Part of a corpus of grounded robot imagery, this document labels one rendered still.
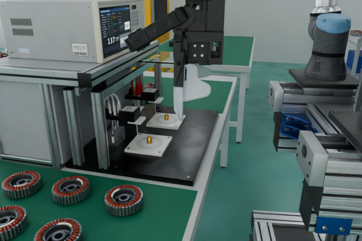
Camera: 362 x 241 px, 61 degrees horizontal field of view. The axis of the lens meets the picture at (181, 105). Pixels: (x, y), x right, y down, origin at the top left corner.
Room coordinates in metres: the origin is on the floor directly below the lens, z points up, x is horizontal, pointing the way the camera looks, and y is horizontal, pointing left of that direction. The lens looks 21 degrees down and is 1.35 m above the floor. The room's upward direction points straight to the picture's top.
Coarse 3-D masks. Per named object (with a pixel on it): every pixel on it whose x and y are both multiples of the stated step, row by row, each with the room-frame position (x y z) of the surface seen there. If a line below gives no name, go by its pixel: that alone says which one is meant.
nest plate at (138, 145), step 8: (136, 136) 1.15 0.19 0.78; (144, 136) 1.15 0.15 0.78; (152, 136) 1.15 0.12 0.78; (160, 136) 1.15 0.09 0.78; (168, 136) 1.15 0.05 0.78; (136, 144) 1.08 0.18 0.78; (144, 144) 1.08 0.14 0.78; (152, 144) 1.08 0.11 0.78; (160, 144) 1.08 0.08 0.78; (168, 144) 1.09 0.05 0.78; (136, 152) 1.03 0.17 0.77; (144, 152) 1.02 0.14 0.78; (152, 152) 1.01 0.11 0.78; (160, 152) 1.01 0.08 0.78
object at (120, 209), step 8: (112, 192) 0.77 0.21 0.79; (120, 192) 0.78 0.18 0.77; (128, 192) 0.78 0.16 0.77; (136, 192) 0.77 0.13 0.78; (112, 200) 0.73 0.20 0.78; (120, 200) 0.74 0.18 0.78; (128, 200) 0.75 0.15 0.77; (136, 200) 0.73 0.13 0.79; (112, 208) 0.70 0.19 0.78; (120, 208) 0.70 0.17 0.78; (128, 208) 0.71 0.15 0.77; (136, 208) 0.72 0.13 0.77
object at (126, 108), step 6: (126, 108) 1.11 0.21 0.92; (132, 108) 1.11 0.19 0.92; (138, 108) 1.12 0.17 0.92; (108, 114) 1.11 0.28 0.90; (120, 114) 1.09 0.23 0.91; (126, 114) 1.08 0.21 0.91; (132, 114) 1.07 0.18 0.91; (138, 114) 1.11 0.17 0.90; (114, 120) 1.12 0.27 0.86; (120, 120) 1.08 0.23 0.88; (126, 120) 1.08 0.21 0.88; (132, 120) 1.07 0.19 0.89; (138, 120) 1.08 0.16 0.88; (114, 126) 1.12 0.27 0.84
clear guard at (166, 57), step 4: (156, 52) 1.51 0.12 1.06; (160, 52) 1.51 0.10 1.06; (164, 52) 1.51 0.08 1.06; (168, 52) 1.51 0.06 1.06; (172, 52) 1.51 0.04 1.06; (148, 56) 1.40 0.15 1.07; (160, 56) 1.40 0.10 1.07; (164, 56) 1.40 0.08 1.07; (168, 56) 1.40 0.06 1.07; (172, 56) 1.40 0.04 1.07; (140, 60) 1.32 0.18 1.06; (144, 60) 1.32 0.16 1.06; (148, 60) 1.32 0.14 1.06; (152, 60) 1.32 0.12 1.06; (156, 60) 1.32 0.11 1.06; (160, 60) 1.32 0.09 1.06; (164, 60) 1.32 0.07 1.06; (168, 60) 1.32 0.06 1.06; (172, 60) 1.32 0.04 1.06
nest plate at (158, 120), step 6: (156, 114) 1.39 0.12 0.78; (162, 114) 1.39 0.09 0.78; (168, 114) 1.39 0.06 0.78; (174, 114) 1.39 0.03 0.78; (150, 120) 1.31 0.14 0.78; (156, 120) 1.31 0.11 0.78; (162, 120) 1.31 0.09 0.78; (168, 120) 1.31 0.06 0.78; (174, 120) 1.31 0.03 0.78; (180, 120) 1.31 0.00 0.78; (150, 126) 1.27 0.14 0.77; (156, 126) 1.26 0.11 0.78; (162, 126) 1.25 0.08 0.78; (168, 126) 1.25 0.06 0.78; (174, 126) 1.25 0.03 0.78
